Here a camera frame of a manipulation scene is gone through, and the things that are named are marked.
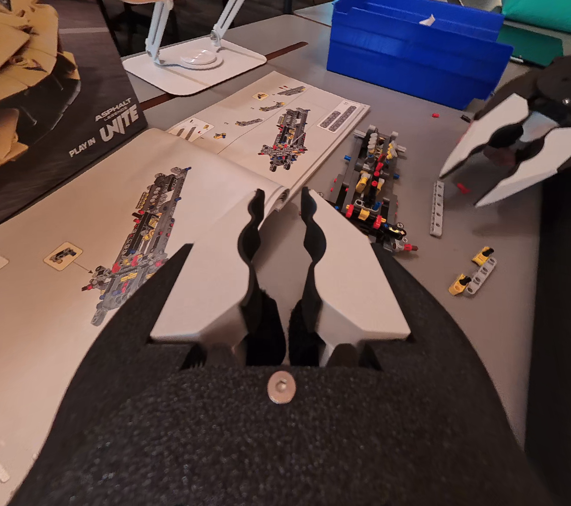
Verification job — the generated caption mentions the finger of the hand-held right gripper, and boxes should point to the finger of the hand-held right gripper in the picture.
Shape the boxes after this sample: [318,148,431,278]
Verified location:
[439,93,530,178]
[475,124,571,209]

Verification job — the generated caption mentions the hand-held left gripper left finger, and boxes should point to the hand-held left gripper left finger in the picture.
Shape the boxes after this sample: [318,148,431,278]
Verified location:
[149,190,266,348]

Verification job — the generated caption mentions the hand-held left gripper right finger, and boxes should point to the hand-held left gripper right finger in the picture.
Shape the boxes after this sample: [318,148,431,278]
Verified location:
[300,188,411,353]

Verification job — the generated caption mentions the long grey lego beam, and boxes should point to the long grey lego beam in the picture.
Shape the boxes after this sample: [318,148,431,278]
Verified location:
[429,179,445,238]

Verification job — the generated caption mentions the short grey lego beam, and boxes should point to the short grey lego beam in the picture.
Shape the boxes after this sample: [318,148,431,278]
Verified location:
[464,257,498,294]

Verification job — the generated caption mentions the lego chassis model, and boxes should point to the lego chassis model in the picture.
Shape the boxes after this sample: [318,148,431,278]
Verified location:
[330,124,420,253]

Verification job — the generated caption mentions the lego set box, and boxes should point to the lego set box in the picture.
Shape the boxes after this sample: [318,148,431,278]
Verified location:
[0,0,149,223]

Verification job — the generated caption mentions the blue plastic bin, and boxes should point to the blue plastic bin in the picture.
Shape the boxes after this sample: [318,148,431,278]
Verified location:
[327,0,514,110]

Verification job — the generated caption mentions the open instruction booklet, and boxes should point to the open instruction booklet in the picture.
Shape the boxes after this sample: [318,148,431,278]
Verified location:
[0,71,371,486]

